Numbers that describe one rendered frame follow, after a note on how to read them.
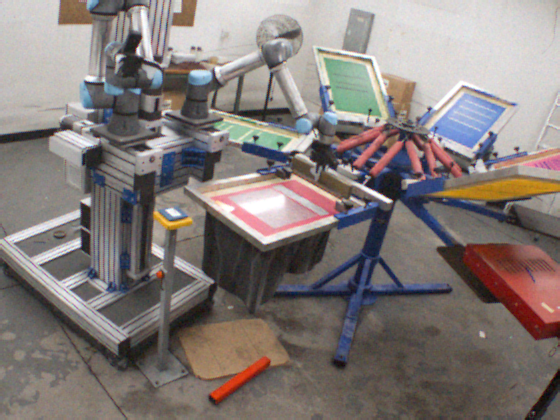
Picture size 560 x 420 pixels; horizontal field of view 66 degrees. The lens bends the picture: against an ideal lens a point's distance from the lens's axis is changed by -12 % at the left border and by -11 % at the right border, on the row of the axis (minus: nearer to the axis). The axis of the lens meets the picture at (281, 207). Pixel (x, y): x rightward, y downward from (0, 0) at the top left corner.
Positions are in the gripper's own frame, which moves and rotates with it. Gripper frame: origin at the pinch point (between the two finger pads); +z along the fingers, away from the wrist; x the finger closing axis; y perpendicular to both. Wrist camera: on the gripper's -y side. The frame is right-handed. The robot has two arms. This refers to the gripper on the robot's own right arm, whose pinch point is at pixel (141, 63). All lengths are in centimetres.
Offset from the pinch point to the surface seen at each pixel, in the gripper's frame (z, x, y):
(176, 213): -27, -40, 66
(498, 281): 75, -132, 42
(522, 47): -159, -494, -102
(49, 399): -23, 12, 171
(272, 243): 8, -68, 61
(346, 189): -14, -122, 44
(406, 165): -40, -196, 35
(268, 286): -3, -84, 92
